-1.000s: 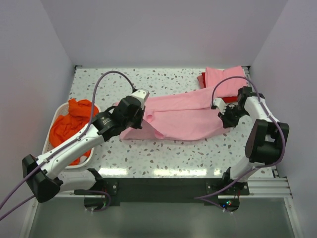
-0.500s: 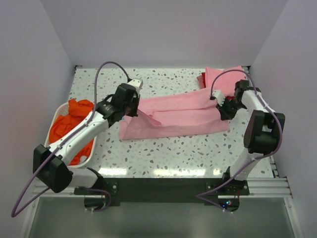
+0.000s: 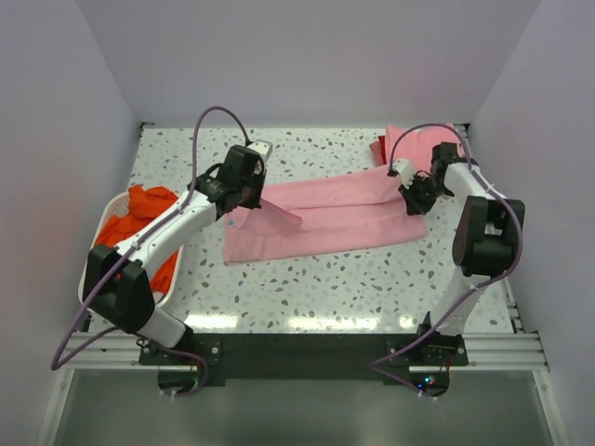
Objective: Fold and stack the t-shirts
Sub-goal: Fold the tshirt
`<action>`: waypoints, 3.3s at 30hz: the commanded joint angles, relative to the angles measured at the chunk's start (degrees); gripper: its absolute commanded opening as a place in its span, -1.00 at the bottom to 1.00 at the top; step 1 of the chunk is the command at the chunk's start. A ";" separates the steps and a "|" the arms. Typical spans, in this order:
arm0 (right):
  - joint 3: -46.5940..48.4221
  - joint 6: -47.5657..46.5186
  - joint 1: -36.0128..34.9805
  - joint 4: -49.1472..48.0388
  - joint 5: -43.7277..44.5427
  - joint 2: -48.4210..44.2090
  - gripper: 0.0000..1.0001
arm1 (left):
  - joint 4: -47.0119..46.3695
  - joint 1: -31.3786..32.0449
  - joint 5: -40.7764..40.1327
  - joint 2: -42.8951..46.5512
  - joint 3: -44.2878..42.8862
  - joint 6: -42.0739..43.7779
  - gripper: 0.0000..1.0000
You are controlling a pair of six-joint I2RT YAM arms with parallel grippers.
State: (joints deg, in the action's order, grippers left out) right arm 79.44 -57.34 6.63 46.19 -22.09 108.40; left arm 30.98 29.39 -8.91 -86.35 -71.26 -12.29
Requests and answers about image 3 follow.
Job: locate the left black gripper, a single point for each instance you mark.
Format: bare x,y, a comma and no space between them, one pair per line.
258,177

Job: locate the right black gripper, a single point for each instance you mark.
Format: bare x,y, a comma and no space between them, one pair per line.
413,205

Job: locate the pink t shirt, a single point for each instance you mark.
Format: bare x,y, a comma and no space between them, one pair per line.
416,146
322,216

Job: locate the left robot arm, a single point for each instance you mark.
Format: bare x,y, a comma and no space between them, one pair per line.
117,281

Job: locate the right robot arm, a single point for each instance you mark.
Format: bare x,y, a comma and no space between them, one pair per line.
488,238

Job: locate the folded pink t shirt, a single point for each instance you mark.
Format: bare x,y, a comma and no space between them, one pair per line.
416,146

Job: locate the folded red t shirt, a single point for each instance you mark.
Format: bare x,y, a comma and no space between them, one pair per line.
378,150

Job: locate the orange t shirt in basket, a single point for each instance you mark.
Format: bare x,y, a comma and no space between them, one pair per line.
135,218

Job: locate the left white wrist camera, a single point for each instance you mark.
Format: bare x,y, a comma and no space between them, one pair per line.
262,148

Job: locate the aluminium frame rail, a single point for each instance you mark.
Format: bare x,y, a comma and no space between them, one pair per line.
508,352

